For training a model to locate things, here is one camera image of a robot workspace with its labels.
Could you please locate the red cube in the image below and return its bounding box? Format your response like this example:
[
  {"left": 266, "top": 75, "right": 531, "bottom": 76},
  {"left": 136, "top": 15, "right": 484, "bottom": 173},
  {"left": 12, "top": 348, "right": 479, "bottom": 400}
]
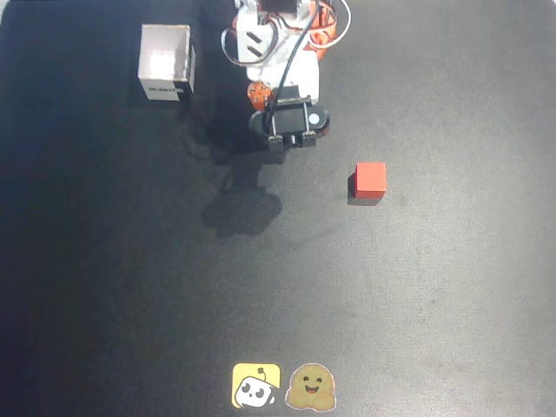
[{"left": 347, "top": 162, "right": 388, "bottom": 202}]

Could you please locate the white open cardboard box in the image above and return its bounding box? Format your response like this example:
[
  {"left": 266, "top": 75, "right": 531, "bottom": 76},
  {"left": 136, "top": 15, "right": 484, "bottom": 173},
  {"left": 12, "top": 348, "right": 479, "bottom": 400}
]
[{"left": 136, "top": 23, "right": 197, "bottom": 103}]

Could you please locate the black table mat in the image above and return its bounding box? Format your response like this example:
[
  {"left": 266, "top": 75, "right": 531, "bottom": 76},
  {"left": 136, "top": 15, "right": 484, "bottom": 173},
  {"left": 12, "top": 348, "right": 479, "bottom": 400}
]
[{"left": 0, "top": 0, "right": 556, "bottom": 417}]

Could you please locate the yellow robot sticker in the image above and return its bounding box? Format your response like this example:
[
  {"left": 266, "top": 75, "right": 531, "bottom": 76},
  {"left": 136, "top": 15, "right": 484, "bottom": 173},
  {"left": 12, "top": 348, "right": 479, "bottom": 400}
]
[{"left": 230, "top": 361, "right": 282, "bottom": 410}]

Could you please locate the hugging face emoji sticker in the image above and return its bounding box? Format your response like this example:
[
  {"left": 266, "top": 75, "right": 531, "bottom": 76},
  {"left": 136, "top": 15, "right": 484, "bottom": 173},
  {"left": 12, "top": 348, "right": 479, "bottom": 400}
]
[{"left": 283, "top": 361, "right": 338, "bottom": 412}]

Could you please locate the black camera cable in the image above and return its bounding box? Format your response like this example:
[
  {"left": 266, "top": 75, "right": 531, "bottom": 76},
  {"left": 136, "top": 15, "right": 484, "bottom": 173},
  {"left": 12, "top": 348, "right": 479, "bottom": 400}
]
[{"left": 263, "top": 0, "right": 323, "bottom": 131}]

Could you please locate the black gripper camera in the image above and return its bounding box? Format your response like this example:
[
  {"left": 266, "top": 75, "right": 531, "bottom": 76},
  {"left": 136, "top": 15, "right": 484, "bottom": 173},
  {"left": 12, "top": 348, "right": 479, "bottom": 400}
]
[{"left": 248, "top": 85, "right": 331, "bottom": 152}]

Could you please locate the white servo cable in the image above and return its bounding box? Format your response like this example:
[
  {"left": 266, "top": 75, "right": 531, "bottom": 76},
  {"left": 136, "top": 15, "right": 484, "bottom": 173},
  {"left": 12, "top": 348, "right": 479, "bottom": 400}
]
[
  {"left": 308, "top": 0, "right": 352, "bottom": 50},
  {"left": 220, "top": 23, "right": 281, "bottom": 68}
]

